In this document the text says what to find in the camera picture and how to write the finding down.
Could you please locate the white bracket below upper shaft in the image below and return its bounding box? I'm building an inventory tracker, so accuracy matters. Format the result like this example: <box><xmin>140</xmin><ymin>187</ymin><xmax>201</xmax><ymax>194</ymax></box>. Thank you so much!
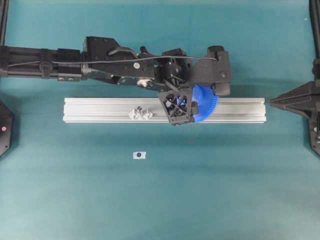
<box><xmin>140</xmin><ymin>109</ymin><xmax>153</xmax><ymax>121</ymax></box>

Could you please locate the large blue plastic gear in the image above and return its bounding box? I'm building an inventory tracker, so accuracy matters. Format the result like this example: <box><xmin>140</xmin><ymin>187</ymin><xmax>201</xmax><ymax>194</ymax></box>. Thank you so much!
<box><xmin>191</xmin><ymin>85</ymin><xmax>220</xmax><ymax>123</ymax></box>

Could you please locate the black left frame post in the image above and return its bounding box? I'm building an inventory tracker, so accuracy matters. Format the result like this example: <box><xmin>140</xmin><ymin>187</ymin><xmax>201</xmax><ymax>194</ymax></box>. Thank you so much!
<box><xmin>0</xmin><ymin>0</ymin><xmax>10</xmax><ymax>46</ymax></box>

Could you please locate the black frame post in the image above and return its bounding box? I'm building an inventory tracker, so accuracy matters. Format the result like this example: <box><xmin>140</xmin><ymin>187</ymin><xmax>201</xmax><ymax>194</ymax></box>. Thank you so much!
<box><xmin>0</xmin><ymin>0</ymin><xmax>10</xmax><ymax>46</ymax></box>
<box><xmin>309</xmin><ymin>0</ymin><xmax>320</xmax><ymax>59</ymax></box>

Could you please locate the small white marker tag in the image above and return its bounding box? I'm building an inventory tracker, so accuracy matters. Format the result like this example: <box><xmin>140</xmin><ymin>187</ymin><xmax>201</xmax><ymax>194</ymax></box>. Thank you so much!
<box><xmin>133</xmin><ymin>151</ymin><xmax>147</xmax><ymax>160</ymax></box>

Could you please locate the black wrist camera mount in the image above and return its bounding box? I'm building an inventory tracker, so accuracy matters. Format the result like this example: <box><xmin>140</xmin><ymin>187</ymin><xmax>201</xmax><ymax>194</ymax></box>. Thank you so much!
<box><xmin>188</xmin><ymin>45</ymin><xmax>232</xmax><ymax>97</ymax></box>

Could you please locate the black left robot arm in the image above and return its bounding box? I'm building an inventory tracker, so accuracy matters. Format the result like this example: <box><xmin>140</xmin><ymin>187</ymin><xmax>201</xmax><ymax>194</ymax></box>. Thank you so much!
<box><xmin>0</xmin><ymin>36</ymin><xmax>200</xmax><ymax>125</ymax></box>

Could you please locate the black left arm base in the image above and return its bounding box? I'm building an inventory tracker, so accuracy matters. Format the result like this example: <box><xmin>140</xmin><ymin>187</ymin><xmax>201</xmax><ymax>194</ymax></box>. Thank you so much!
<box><xmin>0</xmin><ymin>101</ymin><xmax>14</xmax><ymax>157</ymax></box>

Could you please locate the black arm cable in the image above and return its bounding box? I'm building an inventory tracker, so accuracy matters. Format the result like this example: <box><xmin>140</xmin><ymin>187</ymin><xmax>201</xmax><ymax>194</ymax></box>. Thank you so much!
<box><xmin>4</xmin><ymin>54</ymin><xmax>218</xmax><ymax>70</ymax></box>

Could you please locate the aluminium extrusion rail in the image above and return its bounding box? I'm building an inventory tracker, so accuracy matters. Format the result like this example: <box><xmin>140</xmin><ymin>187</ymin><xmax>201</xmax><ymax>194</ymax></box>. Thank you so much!
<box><xmin>63</xmin><ymin>97</ymin><xmax>267</xmax><ymax>124</ymax></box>

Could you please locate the black right frame post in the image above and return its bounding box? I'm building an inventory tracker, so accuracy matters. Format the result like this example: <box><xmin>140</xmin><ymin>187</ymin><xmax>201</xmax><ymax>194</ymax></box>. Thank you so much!
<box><xmin>309</xmin><ymin>0</ymin><xmax>320</xmax><ymax>59</ymax></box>

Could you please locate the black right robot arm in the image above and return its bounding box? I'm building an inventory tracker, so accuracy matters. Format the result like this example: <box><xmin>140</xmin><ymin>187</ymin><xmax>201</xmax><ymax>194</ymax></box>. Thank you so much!
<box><xmin>269</xmin><ymin>59</ymin><xmax>320</xmax><ymax>154</ymax></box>

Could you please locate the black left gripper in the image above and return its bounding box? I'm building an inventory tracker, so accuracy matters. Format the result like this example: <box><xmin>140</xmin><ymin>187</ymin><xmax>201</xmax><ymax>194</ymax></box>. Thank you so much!
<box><xmin>149</xmin><ymin>48</ymin><xmax>198</xmax><ymax>126</ymax></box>

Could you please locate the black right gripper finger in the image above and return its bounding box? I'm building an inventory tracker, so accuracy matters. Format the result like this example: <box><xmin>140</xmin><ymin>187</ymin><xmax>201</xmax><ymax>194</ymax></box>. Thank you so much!
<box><xmin>269</xmin><ymin>81</ymin><xmax>313</xmax><ymax>118</ymax></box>

